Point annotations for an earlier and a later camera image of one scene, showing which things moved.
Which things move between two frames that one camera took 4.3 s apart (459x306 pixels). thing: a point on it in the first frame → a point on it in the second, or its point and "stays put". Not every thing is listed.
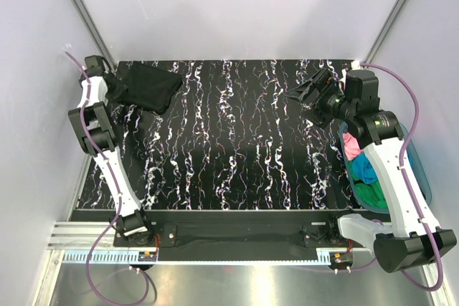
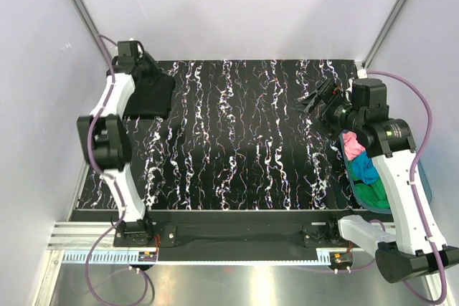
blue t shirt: [363, 169] stays put
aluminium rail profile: [98, 236] stays put
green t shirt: [371, 194] stays put
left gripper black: [117, 87] → [144, 70]
